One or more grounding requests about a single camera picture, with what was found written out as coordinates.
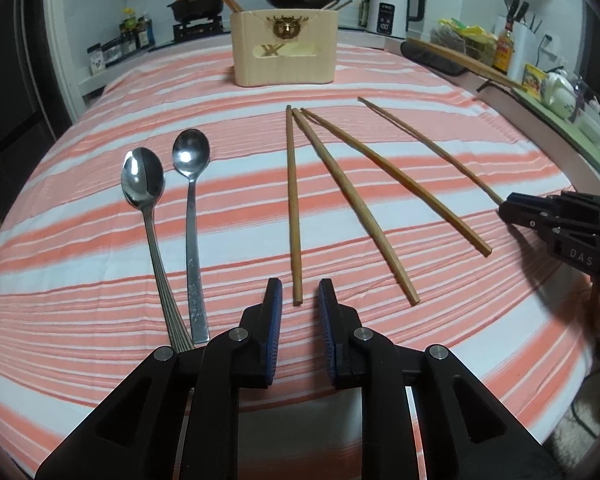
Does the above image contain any wooden utensil holder box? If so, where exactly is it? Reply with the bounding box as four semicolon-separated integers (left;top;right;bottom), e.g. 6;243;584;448
230;9;339;88

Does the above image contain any white electric kettle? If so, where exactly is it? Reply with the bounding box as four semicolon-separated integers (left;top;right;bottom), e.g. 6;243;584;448
366;0;426;39

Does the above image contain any sauce bottle yellow label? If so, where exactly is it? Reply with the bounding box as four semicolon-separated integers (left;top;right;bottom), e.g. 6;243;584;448
492;21;515;75

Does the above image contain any white teapot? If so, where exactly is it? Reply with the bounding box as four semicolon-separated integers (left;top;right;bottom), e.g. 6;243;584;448
541;70;577;122

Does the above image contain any pink striped tablecloth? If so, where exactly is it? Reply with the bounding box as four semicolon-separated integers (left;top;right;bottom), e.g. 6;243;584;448
0;46;592;479

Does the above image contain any small white jar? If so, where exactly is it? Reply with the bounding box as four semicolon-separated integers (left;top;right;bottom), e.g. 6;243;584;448
86;42;106;76

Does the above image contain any wooden cutting board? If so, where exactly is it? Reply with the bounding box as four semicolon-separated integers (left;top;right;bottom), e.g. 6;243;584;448
407;38;524;91

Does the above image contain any wide-bowl steel spoon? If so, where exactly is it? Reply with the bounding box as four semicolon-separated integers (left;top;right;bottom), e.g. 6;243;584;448
121;148;194;352

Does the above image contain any green tray mat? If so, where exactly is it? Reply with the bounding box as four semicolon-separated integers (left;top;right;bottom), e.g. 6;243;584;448
513;89;600;174

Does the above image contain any small yellow packet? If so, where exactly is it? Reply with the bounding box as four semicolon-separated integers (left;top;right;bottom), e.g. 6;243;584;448
521;63;547;100

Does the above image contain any gas stove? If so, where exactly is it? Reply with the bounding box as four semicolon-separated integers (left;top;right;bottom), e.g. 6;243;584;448
173;15;224;44

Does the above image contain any condiment bottles group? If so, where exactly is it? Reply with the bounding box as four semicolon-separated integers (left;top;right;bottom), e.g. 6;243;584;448
102;8;156;67

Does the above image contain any bag of yellow items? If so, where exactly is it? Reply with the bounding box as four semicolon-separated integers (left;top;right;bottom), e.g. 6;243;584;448
430;18;498;66

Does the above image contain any long flat-handle steel spoon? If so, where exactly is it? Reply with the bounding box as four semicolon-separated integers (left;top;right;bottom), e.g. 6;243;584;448
172;129;211;346

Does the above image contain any white knife holder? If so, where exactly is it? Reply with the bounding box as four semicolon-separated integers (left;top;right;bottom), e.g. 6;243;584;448
494;0;541;82

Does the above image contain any orange-lid clay pot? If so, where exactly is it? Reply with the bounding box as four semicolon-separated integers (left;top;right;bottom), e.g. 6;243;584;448
169;0;224;24

